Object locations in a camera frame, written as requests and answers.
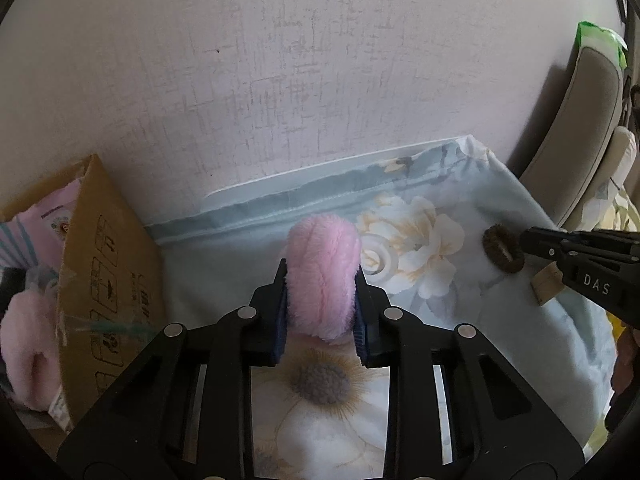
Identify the brown cardboard box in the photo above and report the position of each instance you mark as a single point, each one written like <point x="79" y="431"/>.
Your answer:
<point x="110" y="280"/>

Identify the brown fuzzy scrunchie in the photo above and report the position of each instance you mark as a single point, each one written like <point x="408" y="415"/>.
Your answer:
<point x="495" y="242"/>

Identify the green packet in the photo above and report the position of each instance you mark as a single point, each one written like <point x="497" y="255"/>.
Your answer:
<point x="597" y="37"/>

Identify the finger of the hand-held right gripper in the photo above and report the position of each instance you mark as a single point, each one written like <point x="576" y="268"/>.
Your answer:
<point x="540" y="242"/>

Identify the light blue floral cloth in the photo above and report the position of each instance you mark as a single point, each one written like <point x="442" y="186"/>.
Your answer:
<point x="450" y="310"/>

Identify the small beige block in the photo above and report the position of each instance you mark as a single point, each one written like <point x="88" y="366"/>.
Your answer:
<point x="545" y="287"/>

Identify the beige pillow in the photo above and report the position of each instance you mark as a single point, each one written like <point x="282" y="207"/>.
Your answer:
<point x="625" y="155"/>

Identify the person's right hand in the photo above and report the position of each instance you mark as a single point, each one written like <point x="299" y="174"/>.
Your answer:
<point x="625" y="365"/>

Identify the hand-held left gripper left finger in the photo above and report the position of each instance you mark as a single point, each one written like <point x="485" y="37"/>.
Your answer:
<point x="265" y="320"/>

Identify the pink striped package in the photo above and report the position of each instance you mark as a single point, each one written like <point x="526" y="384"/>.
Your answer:
<point x="45" y="220"/>

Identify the white floral quilt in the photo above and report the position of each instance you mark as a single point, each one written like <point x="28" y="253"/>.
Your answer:
<point x="617" y="205"/>

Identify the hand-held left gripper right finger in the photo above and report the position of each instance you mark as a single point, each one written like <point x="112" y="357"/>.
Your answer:
<point x="372" y="325"/>

